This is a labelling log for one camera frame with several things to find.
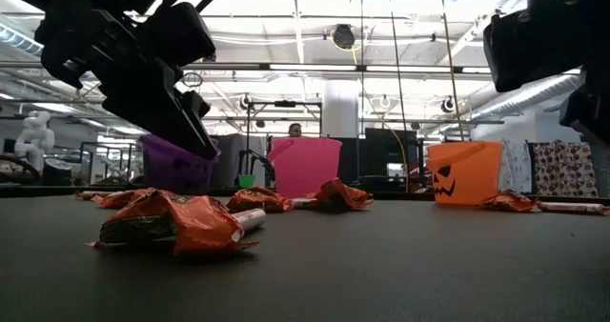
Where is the Smarties candy roll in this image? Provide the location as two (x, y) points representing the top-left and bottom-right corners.
(289, 197), (321, 211)
(537, 200), (610, 216)
(232, 208), (268, 233)
(73, 191), (115, 201)

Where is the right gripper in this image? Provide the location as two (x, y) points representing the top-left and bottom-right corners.
(559, 7), (610, 147)

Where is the pink halloween bucket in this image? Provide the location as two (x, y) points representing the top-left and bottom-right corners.
(267, 137), (343, 199)

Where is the black tyre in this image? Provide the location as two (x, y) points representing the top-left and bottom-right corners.
(0, 152), (43, 186)

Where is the black cabinet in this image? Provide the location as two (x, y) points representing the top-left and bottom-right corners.
(359, 127), (428, 192)

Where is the orange Reese's candy pack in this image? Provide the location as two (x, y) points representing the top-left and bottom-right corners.
(86, 188), (262, 257)
(226, 186), (294, 214)
(478, 190), (539, 213)
(308, 177), (375, 214)
(90, 187), (158, 211)

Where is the orange jack-o-lantern bucket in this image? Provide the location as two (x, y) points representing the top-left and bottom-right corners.
(425, 140), (504, 207)

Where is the long black cable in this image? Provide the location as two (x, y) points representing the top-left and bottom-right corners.
(385, 0), (411, 192)

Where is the brown patterned fabric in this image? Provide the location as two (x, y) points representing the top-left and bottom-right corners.
(532, 141), (600, 198)

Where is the white column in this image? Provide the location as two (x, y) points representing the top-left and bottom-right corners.
(322, 78), (361, 140)

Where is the white patterned fabric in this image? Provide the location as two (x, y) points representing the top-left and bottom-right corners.
(498, 139), (534, 194)

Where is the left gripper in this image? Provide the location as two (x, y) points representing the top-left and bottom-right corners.
(36, 8), (220, 160)

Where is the silver air duct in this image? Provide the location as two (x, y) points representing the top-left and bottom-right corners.
(469, 71), (585, 122)

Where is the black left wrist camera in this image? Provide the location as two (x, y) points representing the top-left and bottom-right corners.
(137, 1), (216, 70)

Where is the thin hanging black cable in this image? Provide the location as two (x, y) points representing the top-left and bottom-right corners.
(358, 0), (366, 138)

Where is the purple halloween bucket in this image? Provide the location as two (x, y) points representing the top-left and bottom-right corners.
(138, 133), (221, 195)

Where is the ceiling light strip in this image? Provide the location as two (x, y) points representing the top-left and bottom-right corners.
(259, 62), (492, 74)

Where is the orange cable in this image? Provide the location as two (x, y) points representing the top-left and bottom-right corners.
(437, 0), (468, 143)

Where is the black ceiling cable reel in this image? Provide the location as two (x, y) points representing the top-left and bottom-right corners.
(330, 23), (363, 51)

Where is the black round bin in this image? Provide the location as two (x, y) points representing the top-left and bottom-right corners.
(41, 157), (73, 187)

